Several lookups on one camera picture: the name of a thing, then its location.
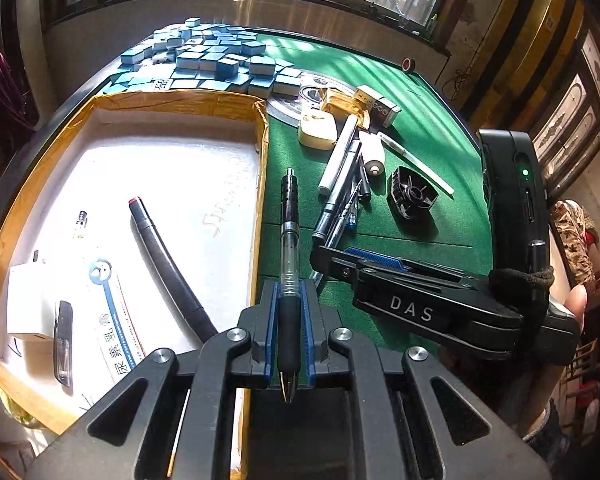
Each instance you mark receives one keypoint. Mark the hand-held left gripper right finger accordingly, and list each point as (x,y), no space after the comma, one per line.
(309,335)

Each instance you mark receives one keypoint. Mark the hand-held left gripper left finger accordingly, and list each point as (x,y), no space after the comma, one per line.
(270,335)

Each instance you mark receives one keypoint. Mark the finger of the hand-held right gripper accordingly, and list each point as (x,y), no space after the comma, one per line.
(332,262)
(380,261)

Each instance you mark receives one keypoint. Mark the black gel pen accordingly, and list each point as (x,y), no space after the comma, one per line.
(288,240)

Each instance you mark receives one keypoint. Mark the white paint marker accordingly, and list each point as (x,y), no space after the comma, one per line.
(337,155)

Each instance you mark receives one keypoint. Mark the white cream carton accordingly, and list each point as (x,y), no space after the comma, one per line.
(112,320)

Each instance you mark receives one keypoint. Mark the cardboard box with yellow tape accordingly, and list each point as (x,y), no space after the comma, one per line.
(180,185)

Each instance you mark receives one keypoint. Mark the person's right forearm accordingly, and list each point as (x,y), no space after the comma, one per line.
(537,417)

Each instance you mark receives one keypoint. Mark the person's right hand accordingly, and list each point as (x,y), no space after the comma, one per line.
(578,302)

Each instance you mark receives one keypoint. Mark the blue-tipped pen refill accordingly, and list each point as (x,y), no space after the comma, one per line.
(352,220)

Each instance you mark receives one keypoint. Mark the grey marker pen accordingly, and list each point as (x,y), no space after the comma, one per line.
(337,195)

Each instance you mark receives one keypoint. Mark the black plastic knob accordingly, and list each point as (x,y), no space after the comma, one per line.
(412,195)

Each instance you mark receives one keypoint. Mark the patterned cloth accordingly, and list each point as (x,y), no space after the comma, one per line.
(575,240)

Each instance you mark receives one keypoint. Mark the thin black pen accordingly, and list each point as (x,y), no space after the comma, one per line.
(364,180)

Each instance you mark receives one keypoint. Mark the long white capped pen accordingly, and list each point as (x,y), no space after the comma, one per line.
(420,167)

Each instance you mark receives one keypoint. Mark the white cylindrical stick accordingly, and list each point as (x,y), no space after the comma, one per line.
(371,152)

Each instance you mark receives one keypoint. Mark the carved wooden door panel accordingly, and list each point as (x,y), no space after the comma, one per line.
(575,110)

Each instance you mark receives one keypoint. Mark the black marker with red tip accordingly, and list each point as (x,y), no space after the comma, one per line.
(165,265)

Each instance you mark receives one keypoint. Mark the cream case with yellow keyring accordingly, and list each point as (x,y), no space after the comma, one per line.
(317,127)

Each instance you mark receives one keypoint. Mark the small white carton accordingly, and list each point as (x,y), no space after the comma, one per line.
(376,106)

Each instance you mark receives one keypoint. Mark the yellow plastic packet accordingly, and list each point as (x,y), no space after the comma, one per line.
(337,102)

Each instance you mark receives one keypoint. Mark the black tape roll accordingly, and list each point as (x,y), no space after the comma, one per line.
(408,64)

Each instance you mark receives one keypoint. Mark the black lighter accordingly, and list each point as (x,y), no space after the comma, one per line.
(63,345)

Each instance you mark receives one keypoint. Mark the small clear vial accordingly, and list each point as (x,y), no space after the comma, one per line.
(81,225)

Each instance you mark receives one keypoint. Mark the white charger adapter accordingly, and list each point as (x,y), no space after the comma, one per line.
(32,305)

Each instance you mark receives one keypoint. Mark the pile of blue mahjong tiles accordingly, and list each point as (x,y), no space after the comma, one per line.
(205,55)

